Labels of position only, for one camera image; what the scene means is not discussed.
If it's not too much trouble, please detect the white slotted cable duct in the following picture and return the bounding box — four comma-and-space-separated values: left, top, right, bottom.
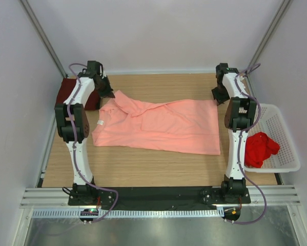
32, 208, 224, 219

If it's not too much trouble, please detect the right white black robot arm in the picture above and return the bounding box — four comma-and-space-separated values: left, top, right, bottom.
212, 63, 257, 204

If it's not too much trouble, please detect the folded dark red t-shirt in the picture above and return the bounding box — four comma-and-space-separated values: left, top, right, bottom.
55, 78, 100, 111

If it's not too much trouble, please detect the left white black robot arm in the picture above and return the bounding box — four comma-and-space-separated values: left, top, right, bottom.
54, 60, 115, 206

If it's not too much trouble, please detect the white plastic basket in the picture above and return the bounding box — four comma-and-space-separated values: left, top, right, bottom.
244, 104, 301, 173

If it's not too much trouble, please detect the pink t-shirt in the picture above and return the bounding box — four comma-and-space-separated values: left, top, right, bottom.
92, 91, 220, 155

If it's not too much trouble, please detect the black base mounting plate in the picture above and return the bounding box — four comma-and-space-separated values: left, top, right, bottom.
62, 186, 251, 211

